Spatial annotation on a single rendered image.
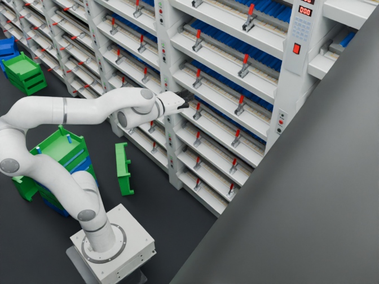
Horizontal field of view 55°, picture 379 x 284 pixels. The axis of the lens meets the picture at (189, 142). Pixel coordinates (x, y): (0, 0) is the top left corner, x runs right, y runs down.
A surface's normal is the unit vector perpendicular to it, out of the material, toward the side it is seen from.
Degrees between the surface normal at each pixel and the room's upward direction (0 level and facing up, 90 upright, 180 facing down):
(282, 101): 90
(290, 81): 90
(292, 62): 90
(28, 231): 0
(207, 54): 19
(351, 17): 109
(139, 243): 4
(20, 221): 0
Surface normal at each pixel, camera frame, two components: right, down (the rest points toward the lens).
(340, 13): -0.69, 0.69
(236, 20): -0.25, -0.51
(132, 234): -0.07, -0.72
